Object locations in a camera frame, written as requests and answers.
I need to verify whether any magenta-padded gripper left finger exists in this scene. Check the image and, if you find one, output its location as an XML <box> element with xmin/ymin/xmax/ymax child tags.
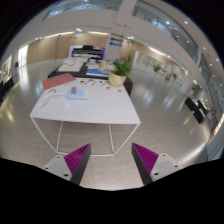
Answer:
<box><xmin>42</xmin><ymin>143</ymin><xmax>92</xmax><ymax>186</ymax></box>

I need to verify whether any light blue power strip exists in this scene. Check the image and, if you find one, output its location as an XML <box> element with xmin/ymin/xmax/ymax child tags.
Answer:
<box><xmin>65</xmin><ymin>88</ymin><xmax>90</xmax><ymax>101</ymax></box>

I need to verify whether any white power strip cable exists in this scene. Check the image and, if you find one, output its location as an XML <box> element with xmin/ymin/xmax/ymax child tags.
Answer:
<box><xmin>39</xmin><ymin>92</ymin><xmax>69</xmax><ymax>108</ymax></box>

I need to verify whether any distant green potted plant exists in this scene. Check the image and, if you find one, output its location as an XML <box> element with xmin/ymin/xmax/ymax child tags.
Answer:
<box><xmin>152</xmin><ymin>63</ymin><xmax>162</xmax><ymax>74</ymax></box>
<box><xmin>13</xmin><ymin>61</ymin><xmax>20</xmax><ymax>76</ymax></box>

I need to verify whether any green plant in striped pot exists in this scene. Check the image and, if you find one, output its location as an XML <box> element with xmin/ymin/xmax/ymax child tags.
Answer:
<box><xmin>108</xmin><ymin>55</ymin><xmax>134</xmax><ymax>88</ymax></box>

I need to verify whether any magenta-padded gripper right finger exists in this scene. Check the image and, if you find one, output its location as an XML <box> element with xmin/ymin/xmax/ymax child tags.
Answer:
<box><xmin>131</xmin><ymin>142</ymin><xmax>183</xmax><ymax>186</ymax></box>

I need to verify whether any white architectural model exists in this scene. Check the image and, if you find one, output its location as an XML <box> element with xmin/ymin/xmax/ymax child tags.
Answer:
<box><xmin>58</xmin><ymin>57</ymin><xmax>88</xmax><ymax>73</ymax></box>

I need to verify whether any black display platform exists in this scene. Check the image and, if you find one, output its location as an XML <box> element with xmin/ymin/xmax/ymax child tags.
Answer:
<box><xmin>47</xmin><ymin>63</ymin><xmax>134</xmax><ymax>96</ymax></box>

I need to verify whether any group of black chairs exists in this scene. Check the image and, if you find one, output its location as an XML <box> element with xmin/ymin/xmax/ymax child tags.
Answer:
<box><xmin>185</xmin><ymin>96</ymin><xmax>209</xmax><ymax>125</ymax></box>
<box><xmin>0</xmin><ymin>77</ymin><xmax>15</xmax><ymax>101</ymax></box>

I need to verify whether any pink hardcover book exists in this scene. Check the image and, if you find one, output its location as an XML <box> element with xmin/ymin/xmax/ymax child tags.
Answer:
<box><xmin>41</xmin><ymin>72</ymin><xmax>78</xmax><ymax>91</ymax></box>

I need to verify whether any white pillar with arrow signs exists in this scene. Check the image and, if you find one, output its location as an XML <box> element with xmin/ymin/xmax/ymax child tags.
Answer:
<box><xmin>104</xmin><ymin>32</ymin><xmax>125</xmax><ymax>61</ymax></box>

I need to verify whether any black piano with purple screen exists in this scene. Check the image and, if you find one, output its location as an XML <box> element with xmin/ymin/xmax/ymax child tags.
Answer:
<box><xmin>68</xmin><ymin>44</ymin><xmax>106</xmax><ymax>60</ymax></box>

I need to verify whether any blue-based architectural model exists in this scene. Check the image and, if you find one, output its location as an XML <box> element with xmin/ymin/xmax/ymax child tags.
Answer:
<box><xmin>87</xmin><ymin>59</ymin><xmax>114</xmax><ymax>77</ymax></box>

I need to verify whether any white metal table frame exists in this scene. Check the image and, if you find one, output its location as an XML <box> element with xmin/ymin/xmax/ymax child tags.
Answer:
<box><xmin>29</xmin><ymin>114</ymin><xmax>142</xmax><ymax>158</ymax></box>

